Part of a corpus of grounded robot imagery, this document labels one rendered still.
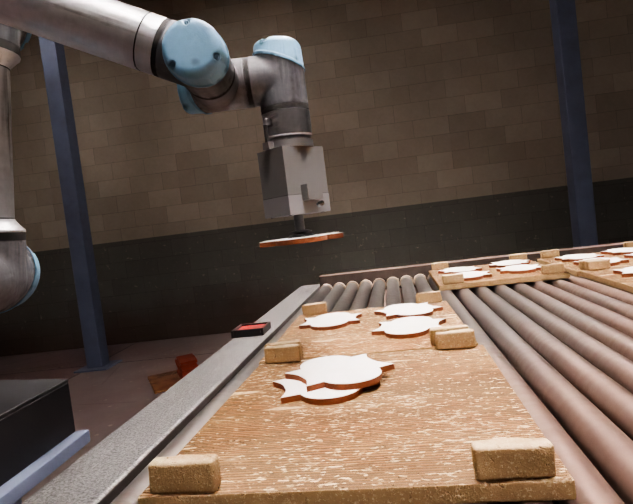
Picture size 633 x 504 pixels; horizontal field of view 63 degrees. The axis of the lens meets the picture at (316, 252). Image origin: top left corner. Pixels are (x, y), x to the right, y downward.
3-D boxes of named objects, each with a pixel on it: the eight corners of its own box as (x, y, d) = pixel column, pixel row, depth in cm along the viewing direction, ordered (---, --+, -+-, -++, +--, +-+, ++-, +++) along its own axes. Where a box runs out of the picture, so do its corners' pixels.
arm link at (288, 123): (319, 109, 81) (278, 105, 75) (323, 138, 81) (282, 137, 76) (288, 120, 86) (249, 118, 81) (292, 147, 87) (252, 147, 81)
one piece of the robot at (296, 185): (288, 115, 73) (302, 229, 74) (332, 118, 79) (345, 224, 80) (248, 130, 81) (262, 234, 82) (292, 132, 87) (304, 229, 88)
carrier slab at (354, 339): (259, 371, 85) (258, 362, 84) (299, 321, 125) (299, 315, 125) (479, 352, 80) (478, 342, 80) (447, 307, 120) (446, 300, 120)
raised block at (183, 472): (149, 497, 44) (144, 465, 43) (159, 485, 45) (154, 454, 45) (216, 494, 43) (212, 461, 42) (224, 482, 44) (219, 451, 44)
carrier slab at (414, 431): (138, 515, 44) (136, 497, 44) (262, 371, 84) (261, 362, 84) (577, 500, 38) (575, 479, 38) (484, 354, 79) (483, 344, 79)
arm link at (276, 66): (249, 54, 84) (301, 48, 84) (258, 121, 85) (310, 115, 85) (243, 36, 76) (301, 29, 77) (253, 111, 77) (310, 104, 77)
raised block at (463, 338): (436, 351, 78) (434, 333, 78) (435, 348, 80) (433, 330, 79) (477, 347, 77) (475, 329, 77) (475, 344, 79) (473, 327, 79)
